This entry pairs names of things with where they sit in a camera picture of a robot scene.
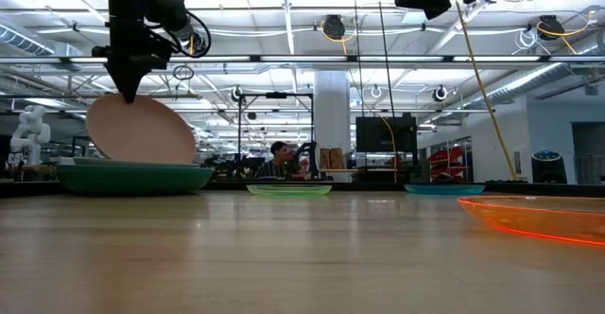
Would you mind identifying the person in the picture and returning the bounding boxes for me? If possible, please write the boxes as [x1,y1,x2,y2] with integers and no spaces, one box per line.
[256,140,298,181]

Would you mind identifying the black ceiling cable reel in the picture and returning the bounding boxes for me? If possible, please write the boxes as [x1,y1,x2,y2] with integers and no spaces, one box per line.
[322,14,347,42]
[537,14,564,42]

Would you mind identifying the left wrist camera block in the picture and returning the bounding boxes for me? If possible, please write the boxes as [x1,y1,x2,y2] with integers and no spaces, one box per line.
[149,0,191,34]

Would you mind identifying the white building column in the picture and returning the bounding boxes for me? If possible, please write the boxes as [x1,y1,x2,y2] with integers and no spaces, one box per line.
[313,69,353,183]

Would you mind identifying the translucent orange plate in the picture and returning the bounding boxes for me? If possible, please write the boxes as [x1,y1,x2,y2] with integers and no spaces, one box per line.
[457,195,605,249]

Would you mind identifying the pink plastic plate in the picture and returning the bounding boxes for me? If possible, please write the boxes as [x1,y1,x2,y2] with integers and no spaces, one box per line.
[85,93,198,166]

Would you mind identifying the dark green plastic plate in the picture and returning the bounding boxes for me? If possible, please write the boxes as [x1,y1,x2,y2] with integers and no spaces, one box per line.
[57,162,215,197]

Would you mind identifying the translucent blue plate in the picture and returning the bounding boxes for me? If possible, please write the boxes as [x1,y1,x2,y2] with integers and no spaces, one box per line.
[403,183,487,197]

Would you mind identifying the yellow cable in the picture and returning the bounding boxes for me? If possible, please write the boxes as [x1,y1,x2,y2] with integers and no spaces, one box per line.
[454,0,519,182]

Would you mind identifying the black frame stand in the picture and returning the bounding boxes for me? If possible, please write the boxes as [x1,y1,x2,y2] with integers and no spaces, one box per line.
[237,91,316,165]

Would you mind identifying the red rack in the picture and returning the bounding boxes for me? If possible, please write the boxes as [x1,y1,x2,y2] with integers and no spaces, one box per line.
[426,145,468,179]

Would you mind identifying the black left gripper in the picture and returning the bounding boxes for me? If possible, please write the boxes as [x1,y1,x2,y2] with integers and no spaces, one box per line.
[92,0,172,105]

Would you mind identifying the brown cardboard boxes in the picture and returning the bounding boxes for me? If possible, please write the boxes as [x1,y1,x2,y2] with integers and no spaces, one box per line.
[320,147,347,171]

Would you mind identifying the translucent lime green plate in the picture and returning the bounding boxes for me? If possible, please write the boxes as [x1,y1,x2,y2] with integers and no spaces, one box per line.
[246,183,334,199]

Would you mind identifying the black monitor screen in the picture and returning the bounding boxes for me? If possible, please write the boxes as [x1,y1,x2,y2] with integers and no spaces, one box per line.
[354,114,419,154]

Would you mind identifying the black cylindrical air purifier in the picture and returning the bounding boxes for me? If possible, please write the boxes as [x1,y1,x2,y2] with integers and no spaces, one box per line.
[530,149,569,185]

